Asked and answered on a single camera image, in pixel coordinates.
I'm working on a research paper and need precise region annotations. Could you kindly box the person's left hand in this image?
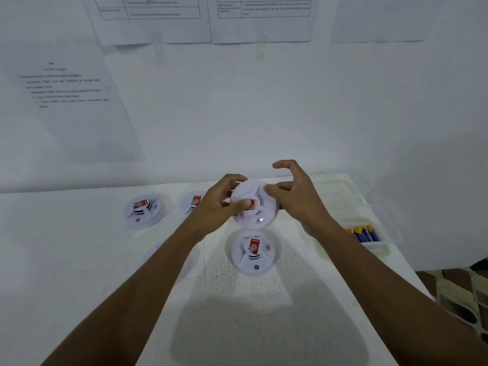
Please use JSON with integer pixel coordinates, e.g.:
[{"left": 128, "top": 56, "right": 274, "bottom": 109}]
[{"left": 186, "top": 173, "right": 254, "bottom": 242}]

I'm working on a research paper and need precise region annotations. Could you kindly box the white smoke detector red label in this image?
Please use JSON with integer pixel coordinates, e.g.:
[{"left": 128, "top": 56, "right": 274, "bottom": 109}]
[
  {"left": 230, "top": 179, "right": 278, "bottom": 230},
  {"left": 124, "top": 195, "right": 165, "bottom": 230},
  {"left": 179, "top": 191, "right": 206, "bottom": 220},
  {"left": 142, "top": 241, "right": 191, "bottom": 283},
  {"left": 230, "top": 230, "right": 277, "bottom": 278}
]

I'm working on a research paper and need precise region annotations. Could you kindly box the person's left forearm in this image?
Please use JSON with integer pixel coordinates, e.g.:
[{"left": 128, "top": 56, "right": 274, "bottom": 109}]
[{"left": 40, "top": 224, "right": 208, "bottom": 366}]

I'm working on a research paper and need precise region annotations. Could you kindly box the person's right forearm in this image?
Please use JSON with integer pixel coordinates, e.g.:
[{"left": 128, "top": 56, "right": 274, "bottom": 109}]
[{"left": 317, "top": 221, "right": 488, "bottom": 366}]

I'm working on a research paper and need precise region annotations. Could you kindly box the row of blue yellow batteries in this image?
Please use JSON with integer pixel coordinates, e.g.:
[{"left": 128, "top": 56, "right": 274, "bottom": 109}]
[{"left": 345, "top": 224, "right": 381, "bottom": 243}]

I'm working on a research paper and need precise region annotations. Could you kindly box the green brown patterned floor mat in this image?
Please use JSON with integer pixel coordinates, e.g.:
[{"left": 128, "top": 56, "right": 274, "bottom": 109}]
[{"left": 414, "top": 258, "right": 488, "bottom": 346}]

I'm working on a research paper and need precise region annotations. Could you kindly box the person's right hand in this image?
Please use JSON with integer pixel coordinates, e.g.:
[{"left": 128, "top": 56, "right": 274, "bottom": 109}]
[{"left": 264, "top": 160, "right": 339, "bottom": 239}]

